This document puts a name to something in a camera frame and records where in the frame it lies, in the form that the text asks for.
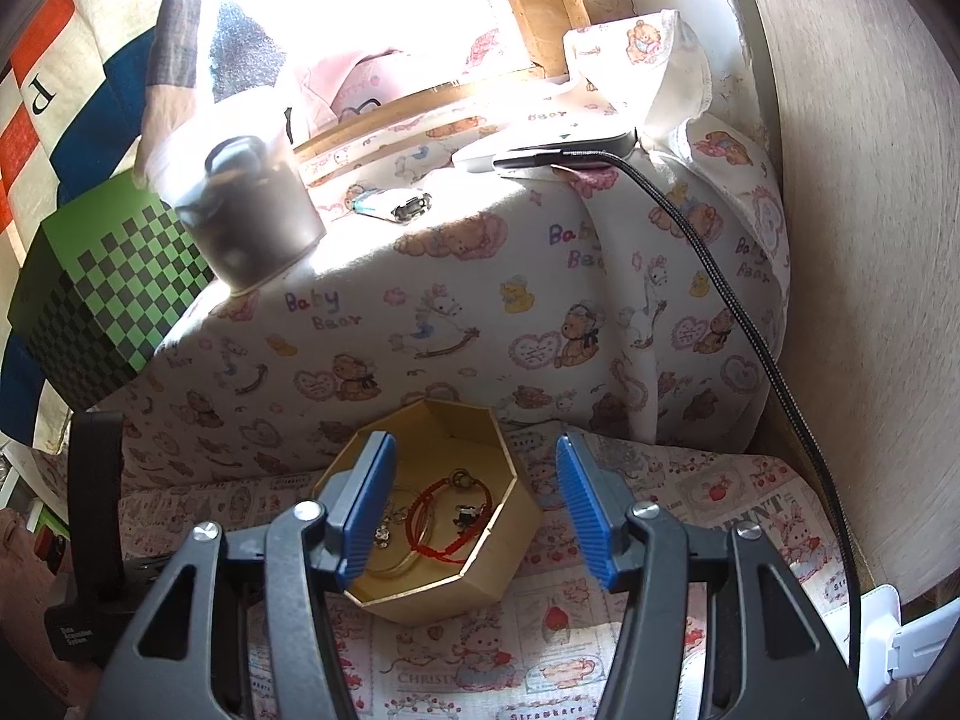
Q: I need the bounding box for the silver bangle bracelet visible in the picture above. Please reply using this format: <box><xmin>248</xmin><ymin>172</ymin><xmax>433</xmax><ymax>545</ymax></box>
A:
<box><xmin>375</xmin><ymin>480</ymin><xmax>451</xmax><ymax>578</ymax></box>

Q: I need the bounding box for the pink printed cloth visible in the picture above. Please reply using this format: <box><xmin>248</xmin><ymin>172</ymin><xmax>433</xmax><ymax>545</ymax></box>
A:
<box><xmin>289</xmin><ymin>30</ymin><xmax>526</xmax><ymax>136</ymax></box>

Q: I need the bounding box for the red string bracelet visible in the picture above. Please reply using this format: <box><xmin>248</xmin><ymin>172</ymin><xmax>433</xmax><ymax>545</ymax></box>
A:
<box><xmin>405</xmin><ymin>469</ymin><xmax>500</xmax><ymax>563</ymax></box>

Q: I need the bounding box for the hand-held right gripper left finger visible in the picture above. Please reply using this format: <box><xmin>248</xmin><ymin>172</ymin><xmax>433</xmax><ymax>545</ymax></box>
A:
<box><xmin>90</xmin><ymin>431</ymin><xmax>398</xmax><ymax>720</ymax></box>

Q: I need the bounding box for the person's left hand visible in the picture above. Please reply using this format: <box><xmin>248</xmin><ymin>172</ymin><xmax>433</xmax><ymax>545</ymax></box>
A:
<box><xmin>0</xmin><ymin>508</ymin><xmax>57</xmax><ymax>601</ymax></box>

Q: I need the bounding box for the grey translucent cup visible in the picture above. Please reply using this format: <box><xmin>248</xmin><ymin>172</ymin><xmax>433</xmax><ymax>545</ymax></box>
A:
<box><xmin>161</xmin><ymin>86</ymin><xmax>327</xmax><ymax>293</ymax></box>

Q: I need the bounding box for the bear printed cloth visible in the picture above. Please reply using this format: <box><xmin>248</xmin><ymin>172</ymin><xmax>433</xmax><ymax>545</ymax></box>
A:
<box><xmin>120</xmin><ymin>11</ymin><xmax>792</xmax><ymax>496</ymax></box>

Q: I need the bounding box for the cartoon printed table mat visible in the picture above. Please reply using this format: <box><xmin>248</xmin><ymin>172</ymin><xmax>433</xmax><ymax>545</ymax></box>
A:
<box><xmin>120</xmin><ymin>420</ymin><xmax>871</xmax><ymax>720</ymax></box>

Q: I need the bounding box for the striped printed cloth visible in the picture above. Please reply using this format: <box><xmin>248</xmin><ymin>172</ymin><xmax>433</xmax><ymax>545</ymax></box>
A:
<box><xmin>0</xmin><ymin>0</ymin><xmax>226</xmax><ymax>458</ymax></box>

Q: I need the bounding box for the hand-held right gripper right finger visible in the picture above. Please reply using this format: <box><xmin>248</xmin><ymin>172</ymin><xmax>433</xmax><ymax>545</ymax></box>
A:
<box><xmin>555</xmin><ymin>431</ymin><xmax>882</xmax><ymax>720</ymax></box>

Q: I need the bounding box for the white plastic holder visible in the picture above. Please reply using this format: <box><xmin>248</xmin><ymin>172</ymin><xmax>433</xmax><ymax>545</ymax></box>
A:
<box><xmin>825</xmin><ymin>585</ymin><xmax>953</xmax><ymax>720</ymax></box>

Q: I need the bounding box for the beige octagonal box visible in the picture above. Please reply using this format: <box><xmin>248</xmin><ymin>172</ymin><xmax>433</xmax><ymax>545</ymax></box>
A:
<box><xmin>321</xmin><ymin>399</ymin><xmax>542</xmax><ymax>627</ymax></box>

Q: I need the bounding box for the black cable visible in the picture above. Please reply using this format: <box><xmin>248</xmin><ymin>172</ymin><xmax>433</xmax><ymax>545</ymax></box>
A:
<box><xmin>555</xmin><ymin>150</ymin><xmax>863</xmax><ymax>691</ymax></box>

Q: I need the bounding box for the green checkered box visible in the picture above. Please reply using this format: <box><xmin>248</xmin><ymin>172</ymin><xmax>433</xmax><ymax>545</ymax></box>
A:
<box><xmin>7</xmin><ymin>169</ymin><xmax>218</xmax><ymax>415</ymax></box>

